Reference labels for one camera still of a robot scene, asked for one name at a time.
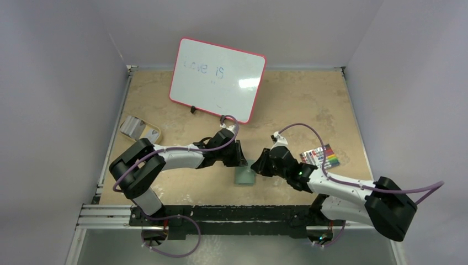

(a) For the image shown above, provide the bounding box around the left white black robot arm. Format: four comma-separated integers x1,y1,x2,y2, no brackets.
109,129,248,226

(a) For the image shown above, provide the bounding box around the stack of credit cards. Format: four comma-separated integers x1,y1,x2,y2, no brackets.
119,115,146,141

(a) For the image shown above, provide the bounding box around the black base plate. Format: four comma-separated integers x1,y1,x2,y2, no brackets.
129,205,343,240

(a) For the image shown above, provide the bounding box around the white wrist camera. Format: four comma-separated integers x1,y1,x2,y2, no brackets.
220,124,238,134
271,131,288,148

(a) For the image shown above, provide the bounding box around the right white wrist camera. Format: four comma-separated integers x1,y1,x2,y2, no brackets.
271,131,288,148

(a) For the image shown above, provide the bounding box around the gold oval metal tray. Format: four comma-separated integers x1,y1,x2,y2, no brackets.
119,115,163,144

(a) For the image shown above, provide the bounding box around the loose VIP card in tray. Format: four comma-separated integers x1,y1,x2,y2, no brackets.
143,129,161,144

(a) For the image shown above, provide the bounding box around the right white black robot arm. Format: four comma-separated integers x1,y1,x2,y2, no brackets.
251,146,417,242

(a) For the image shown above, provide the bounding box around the colourful marker pack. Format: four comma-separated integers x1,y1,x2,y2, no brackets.
299,144,340,169

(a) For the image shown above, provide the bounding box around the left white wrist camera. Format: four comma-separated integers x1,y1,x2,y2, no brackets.
220,124,238,134

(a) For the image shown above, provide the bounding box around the white board with red frame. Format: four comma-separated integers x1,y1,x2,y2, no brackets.
169,38,267,124

